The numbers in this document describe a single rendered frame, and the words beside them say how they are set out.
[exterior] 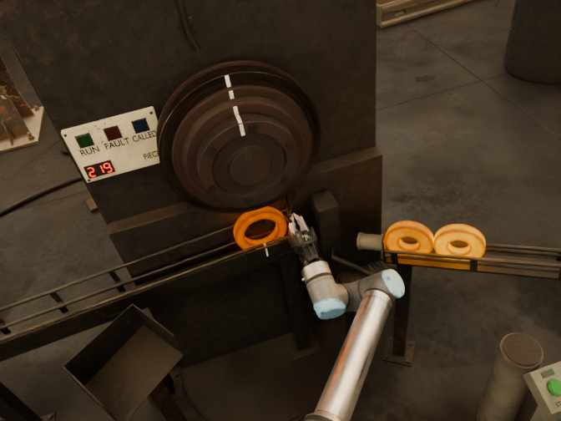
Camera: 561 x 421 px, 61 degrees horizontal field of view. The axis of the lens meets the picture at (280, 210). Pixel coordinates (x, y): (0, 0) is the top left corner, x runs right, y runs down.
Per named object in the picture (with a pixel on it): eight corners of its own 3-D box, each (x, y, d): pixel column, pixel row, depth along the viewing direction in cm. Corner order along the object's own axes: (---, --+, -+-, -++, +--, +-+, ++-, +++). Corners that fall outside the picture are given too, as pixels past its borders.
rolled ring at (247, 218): (284, 205, 158) (280, 199, 160) (229, 221, 155) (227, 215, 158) (290, 242, 170) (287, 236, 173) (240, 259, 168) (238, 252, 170)
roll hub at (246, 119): (209, 208, 142) (184, 129, 123) (299, 181, 145) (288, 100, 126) (212, 220, 138) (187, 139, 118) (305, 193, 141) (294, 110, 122)
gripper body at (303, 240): (312, 224, 157) (325, 256, 151) (311, 235, 164) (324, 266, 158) (290, 230, 156) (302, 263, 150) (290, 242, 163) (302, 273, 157)
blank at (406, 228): (384, 218, 157) (382, 225, 155) (433, 221, 151) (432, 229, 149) (388, 251, 167) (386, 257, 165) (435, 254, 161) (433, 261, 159)
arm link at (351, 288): (381, 306, 155) (356, 307, 147) (355, 314, 162) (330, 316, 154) (374, 277, 158) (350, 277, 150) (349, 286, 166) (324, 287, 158)
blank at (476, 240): (433, 221, 151) (432, 229, 149) (487, 224, 145) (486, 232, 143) (434, 254, 161) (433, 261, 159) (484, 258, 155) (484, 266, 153)
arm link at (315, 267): (331, 279, 157) (303, 288, 156) (325, 266, 159) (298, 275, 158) (332, 269, 149) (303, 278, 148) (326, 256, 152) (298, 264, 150)
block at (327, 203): (313, 239, 184) (307, 192, 167) (332, 233, 185) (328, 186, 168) (322, 259, 176) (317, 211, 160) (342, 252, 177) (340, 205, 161)
